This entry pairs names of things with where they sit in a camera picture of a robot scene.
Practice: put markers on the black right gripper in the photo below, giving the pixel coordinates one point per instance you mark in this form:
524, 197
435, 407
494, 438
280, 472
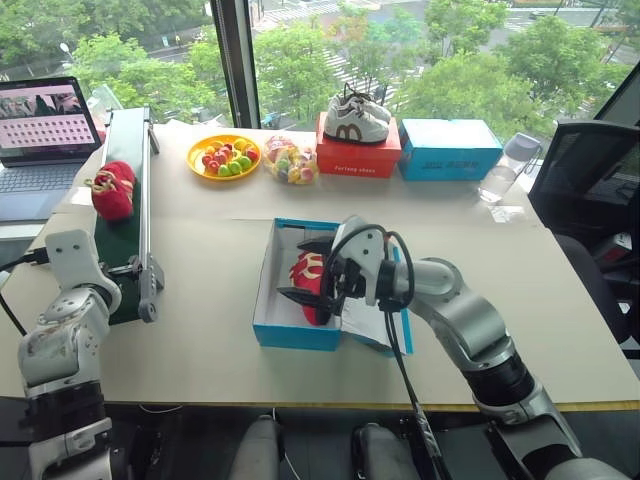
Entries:
345, 282

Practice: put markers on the red plush shoe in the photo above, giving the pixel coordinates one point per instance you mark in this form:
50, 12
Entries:
307, 270
114, 192

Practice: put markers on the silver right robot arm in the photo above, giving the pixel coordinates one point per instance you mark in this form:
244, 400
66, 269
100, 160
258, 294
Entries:
465, 310

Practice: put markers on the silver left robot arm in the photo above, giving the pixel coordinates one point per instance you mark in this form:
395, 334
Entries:
60, 340

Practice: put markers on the open blue shoebox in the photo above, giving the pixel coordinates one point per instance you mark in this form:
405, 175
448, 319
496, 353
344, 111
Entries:
295, 335

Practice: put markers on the red shoebox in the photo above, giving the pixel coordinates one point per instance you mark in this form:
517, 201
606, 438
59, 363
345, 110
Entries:
357, 160

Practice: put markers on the closed blue shoebox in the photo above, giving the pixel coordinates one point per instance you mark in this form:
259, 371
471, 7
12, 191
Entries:
445, 150

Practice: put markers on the clear bag of toy fruits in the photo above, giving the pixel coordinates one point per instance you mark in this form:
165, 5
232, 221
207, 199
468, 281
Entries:
290, 160

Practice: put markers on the green toy fruit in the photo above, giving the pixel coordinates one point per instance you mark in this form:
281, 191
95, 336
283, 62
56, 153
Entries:
245, 162
224, 170

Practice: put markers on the white brown sneaker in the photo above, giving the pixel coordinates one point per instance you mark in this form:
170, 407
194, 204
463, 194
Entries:
355, 127
377, 110

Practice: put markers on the red toy fruit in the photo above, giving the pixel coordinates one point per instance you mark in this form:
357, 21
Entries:
207, 160

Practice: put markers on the yellow plate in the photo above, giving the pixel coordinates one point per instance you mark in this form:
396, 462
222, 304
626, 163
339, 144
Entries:
197, 167

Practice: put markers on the grey rounded shape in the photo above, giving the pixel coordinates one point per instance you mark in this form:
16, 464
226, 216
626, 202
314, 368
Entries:
255, 450
380, 452

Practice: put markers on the green conveyor belt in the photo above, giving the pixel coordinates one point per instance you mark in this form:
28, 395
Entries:
117, 240

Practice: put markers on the clear water bottle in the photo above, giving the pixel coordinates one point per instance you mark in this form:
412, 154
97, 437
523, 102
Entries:
502, 177

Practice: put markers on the black office chair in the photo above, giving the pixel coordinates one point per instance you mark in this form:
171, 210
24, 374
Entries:
585, 175

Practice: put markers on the grey laptop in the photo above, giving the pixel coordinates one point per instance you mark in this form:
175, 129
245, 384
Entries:
40, 130

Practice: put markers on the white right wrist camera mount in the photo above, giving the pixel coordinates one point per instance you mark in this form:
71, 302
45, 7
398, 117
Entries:
364, 250

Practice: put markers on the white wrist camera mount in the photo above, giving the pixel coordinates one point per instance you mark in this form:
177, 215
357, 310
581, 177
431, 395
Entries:
364, 250
70, 255

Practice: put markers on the dark window frame post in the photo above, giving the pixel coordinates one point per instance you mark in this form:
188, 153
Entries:
235, 60

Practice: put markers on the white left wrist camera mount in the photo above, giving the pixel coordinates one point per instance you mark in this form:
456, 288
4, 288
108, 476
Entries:
70, 255

